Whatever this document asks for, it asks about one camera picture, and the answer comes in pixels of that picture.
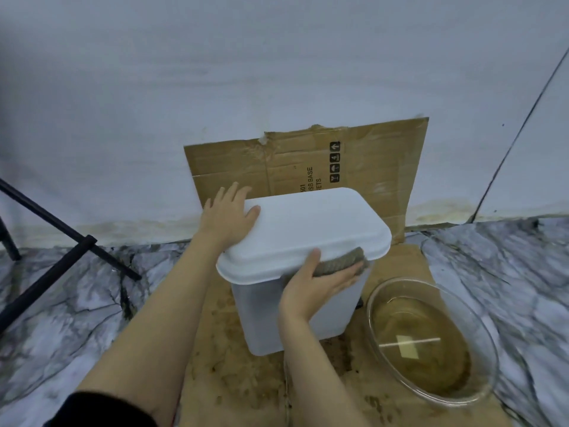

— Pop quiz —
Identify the clear glass bowl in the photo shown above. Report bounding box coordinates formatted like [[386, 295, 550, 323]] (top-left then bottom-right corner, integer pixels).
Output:
[[365, 276, 500, 406]]

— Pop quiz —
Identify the black sleeve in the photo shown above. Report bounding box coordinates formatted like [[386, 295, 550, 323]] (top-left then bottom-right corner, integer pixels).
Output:
[[42, 391, 159, 427]]

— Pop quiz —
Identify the person's left forearm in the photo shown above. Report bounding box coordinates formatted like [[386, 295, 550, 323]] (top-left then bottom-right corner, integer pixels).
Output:
[[76, 231, 234, 427]]

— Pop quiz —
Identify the white plastic lidded bin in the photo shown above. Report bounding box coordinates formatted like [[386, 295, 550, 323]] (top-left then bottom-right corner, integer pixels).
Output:
[[216, 187, 392, 356]]

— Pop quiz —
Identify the person's right hand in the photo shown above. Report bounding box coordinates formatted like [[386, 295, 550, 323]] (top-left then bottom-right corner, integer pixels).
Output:
[[279, 249, 363, 325]]

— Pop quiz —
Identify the wet stained cardboard sheet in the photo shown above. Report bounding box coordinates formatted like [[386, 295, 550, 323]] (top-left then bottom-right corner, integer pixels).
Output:
[[177, 243, 514, 427]]

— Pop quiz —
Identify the person's left hand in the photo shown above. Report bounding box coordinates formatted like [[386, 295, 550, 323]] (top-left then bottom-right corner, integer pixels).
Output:
[[198, 181, 261, 254]]

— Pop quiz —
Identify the printed brown cardboard sheet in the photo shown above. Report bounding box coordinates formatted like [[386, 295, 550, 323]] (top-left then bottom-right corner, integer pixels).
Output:
[[183, 117, 429, 246]]

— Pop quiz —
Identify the black tripod stand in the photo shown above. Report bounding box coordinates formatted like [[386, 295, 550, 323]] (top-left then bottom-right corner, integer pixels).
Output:
[[0, 178, 142, 334]]

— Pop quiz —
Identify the murky brown water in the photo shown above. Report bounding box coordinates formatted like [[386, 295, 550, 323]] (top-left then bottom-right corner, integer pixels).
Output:
[[373, 299, 472, 396]]

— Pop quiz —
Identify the thin black cable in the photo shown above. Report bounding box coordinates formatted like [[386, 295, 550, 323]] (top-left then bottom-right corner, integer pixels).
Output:
[[470, 48, 569, 224]]

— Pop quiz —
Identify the person's right forearm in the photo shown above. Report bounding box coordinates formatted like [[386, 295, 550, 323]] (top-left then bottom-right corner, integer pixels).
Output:
[[279, 312, 372, 427]]

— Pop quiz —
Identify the grey scrubbing cloth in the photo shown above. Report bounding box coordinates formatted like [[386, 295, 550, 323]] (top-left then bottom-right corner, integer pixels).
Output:
[[311, 246, 370, 279]]

